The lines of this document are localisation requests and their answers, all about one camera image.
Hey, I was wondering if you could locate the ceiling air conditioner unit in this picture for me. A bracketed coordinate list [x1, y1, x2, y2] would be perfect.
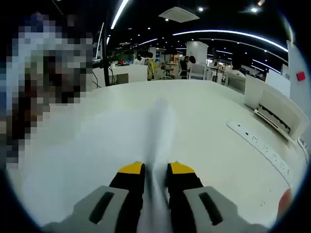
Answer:
[158, 6, 201, 24]

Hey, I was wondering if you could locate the white printer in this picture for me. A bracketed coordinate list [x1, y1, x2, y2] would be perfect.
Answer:
[243, 74, 310, 144]

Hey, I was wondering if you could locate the white whiteboard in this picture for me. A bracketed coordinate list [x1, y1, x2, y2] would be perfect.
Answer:
[286, 39, 307, 113]

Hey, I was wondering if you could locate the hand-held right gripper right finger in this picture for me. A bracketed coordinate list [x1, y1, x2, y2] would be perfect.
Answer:
[166, 162, 268, 233]

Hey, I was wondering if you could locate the white power strip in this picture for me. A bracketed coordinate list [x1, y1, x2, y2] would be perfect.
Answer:
[226, 119, 292, 181]

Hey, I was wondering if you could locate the yellow stand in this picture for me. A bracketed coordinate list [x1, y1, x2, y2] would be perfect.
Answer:
[147, 58, 156, 81]

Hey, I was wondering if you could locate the black monitor stand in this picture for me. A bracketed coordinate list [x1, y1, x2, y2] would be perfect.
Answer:
[103, 11, 112, 87]

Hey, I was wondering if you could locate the white office chair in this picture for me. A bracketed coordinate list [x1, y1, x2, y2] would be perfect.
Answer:
[189, 64, 207, 81]

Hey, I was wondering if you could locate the long curved ceiling light strip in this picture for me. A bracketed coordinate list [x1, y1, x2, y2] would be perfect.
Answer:
[109, 0, 130, 30]

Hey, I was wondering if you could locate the straight ceiling light strip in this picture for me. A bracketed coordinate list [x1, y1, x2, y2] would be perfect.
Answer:
[172, 29, 289, 53]

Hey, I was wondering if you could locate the stack of white printing papers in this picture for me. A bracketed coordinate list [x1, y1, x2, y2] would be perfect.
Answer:
[136, 97, 176, 233]

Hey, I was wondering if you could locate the white table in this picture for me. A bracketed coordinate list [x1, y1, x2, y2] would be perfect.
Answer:
[7, 79, 309, 230]

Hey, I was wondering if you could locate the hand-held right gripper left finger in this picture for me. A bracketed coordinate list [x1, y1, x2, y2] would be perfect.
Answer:
[42, 162, 146, 233]

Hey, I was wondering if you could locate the white cable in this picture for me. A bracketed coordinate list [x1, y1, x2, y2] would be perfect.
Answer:
[297, 137, 310, 159]

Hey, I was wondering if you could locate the person's right hand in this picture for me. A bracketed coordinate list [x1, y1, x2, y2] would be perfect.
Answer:
[278, 188, 292, 217]

